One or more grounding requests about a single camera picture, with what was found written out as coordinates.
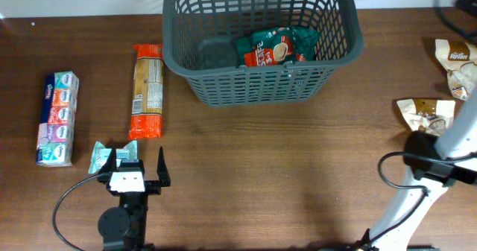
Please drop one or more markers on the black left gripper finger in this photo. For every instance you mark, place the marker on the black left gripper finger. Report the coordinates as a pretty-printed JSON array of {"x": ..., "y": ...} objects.
[
  {"x": 162, "y": 171},
  {"x": 110, "y": 164}
]

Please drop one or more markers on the multicolour Kleenex tissue pack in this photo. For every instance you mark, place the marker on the multicolour Kleenex tissue pack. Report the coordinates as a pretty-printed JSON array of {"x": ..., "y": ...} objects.
[{"x": 56, "y": 130}]

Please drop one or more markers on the green Nescafe coffee bag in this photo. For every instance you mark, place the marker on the green Nescafe coffee bag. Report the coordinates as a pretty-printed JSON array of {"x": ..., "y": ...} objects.
[{"x": 277, "y": 46}]

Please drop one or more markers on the beige brown grain bag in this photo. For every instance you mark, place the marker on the beige brown grain bag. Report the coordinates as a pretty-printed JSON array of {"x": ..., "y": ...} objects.
[{"x": 427, "y": 115}]

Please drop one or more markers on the beige white rice bag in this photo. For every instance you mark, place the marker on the beige white rice bag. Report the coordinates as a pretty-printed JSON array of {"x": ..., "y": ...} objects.
[{"x": 459, "y": 61}]

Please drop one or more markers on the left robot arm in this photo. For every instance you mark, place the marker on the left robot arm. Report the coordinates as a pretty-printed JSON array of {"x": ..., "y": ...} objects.
[{"x": 124, "y": 227}]

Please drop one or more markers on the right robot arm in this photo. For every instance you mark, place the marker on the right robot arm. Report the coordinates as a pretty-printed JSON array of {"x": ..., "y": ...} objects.
[{"x": 432, "y": 165}]

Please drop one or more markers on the light green wet wipes pack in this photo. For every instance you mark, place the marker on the light green wet wipes pack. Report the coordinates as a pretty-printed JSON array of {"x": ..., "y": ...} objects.
[{"x": 100, "y": 155}]

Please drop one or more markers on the orange spaghetti packet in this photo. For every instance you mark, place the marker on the orange spaghetti packet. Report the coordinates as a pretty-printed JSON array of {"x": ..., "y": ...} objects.
[{"x": 146, "y": 114}]

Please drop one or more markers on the grey plastic lattice basket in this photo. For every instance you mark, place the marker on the grey plastic lattice basket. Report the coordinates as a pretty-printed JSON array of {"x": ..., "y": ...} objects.
[{"x": 204, "y": 43}]

